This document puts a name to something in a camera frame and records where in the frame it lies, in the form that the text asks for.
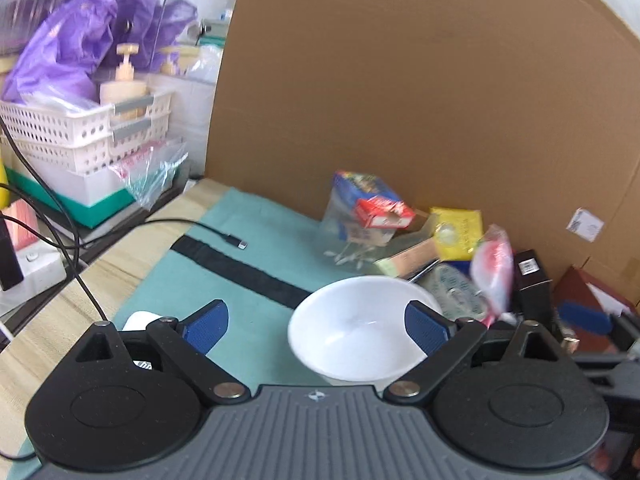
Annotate patterned tape roll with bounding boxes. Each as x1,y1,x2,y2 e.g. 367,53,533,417
418,263,490,322

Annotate white bowl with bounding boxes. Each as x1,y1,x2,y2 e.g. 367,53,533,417
288,276,442,391

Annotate pink white plastic bag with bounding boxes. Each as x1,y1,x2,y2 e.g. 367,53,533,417
470,224,514,318

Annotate dark red storage box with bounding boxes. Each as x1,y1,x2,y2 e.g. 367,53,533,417
552,266,638,353

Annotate black product box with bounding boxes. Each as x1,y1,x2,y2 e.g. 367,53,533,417
513,249,553,330

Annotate copper long box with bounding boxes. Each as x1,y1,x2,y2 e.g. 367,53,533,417
374,238,440,278

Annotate white shipping label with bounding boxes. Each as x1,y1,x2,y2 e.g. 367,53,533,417
566,208,604,243

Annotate yellow packet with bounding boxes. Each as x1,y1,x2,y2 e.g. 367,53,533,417
430,207,484,261

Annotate teal cloth mat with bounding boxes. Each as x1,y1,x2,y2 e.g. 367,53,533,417
112,190,364,389

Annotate clear cotton swab jar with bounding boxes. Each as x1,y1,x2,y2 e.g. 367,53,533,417
318,170,414,269

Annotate red playing card box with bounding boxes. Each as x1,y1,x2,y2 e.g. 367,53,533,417
354,196,416,229

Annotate clear plastic bag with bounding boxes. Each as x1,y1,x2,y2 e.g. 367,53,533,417
108,139,189,210

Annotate green white base box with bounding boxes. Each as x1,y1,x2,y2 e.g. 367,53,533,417
3,134,188,230

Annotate white perforated basket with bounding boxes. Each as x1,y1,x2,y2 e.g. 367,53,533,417
1,91,172,174

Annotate large cardboard panel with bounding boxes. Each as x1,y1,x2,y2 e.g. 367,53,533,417
205,0,639,300

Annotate pump bottle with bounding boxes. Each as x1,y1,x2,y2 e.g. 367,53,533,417
100,44,149,105

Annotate purple plastic bag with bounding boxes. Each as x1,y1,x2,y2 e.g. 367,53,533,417
1,0,198,103

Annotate black strap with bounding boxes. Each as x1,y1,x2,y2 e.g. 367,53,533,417
170,234,314,310

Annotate black usb cable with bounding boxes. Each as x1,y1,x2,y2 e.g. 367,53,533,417
0,119,249,461

